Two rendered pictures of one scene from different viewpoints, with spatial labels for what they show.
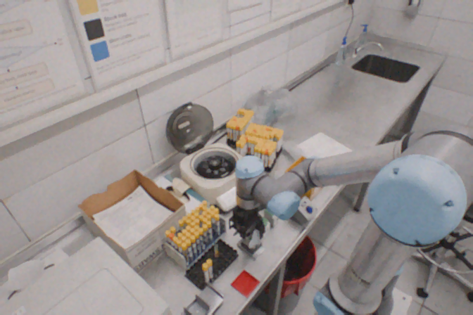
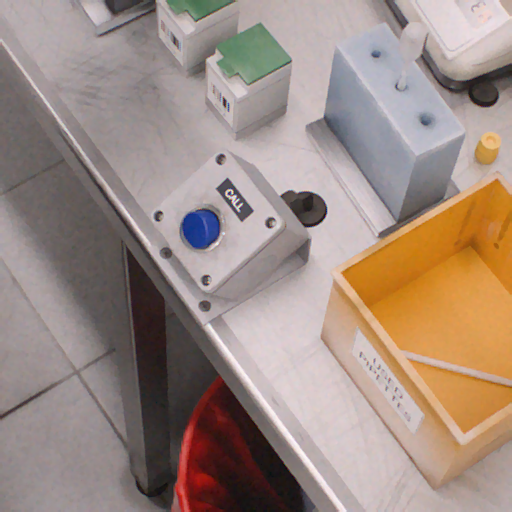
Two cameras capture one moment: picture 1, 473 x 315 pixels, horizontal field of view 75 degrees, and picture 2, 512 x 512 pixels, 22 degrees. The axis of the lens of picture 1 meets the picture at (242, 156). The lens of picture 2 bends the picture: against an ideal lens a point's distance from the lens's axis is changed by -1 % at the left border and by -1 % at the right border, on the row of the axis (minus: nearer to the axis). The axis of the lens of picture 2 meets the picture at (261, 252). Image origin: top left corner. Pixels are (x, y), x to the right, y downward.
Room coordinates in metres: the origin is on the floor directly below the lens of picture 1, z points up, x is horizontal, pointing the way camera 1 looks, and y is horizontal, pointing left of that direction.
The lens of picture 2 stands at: (0.87, -0.64, 1.69)
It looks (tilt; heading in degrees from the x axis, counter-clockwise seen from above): 63 degrees down; 100
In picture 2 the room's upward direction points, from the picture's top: 6 degrees clockwise
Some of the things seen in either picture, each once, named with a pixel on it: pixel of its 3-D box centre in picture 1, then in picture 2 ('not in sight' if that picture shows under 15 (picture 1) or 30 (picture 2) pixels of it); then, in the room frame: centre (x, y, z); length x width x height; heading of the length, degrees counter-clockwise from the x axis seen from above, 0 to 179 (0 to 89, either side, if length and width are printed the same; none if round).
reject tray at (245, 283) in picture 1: (245, 283); not in sight; (0.51, -0.01, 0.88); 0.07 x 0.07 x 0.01; 51
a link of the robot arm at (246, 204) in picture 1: (249, 197); not in sight; (0.62, -0.02, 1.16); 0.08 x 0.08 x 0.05
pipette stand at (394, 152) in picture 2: not in sight; (390, 127); (0.86, -0.13, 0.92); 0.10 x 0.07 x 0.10; 136
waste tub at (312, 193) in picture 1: (305, 178); (466, 333); (0.94, -0.27, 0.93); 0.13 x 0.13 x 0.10; 50
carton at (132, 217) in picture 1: (135, 218); not in sight; (0.71, 0.38, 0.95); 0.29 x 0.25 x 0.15; 51
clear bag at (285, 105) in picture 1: (281, 99); not in sight; (1.58, -0.22, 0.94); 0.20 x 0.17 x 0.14; 115
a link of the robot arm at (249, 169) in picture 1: (250, 178); not in sight; (0.62, -0.02, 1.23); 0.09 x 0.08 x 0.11; 42
